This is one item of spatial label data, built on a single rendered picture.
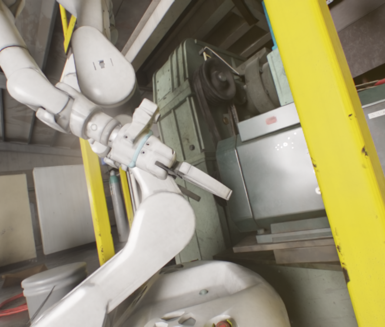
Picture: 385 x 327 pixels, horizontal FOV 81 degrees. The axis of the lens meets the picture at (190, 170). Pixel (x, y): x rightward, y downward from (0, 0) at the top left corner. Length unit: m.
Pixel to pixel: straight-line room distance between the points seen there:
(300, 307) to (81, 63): 1.13
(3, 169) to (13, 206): 8.41
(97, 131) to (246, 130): 0.68
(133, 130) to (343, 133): 0.40
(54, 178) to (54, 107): 5.72
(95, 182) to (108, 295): 1.37
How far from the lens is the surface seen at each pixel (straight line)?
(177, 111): 1.63
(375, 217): 0.54
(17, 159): 14.61
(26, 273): 3.93
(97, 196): 1.89
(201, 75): 1.46
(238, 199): 1.00
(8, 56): 0.59
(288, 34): 0.62
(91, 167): 1.93
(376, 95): 1.01
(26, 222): 6.13
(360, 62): 1.56
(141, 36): 2.20
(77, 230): 6.15
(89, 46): 0.74
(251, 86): 1.73
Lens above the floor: 0.60
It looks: 7 degrees up
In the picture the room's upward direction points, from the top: 13 degrees counter-clockwise
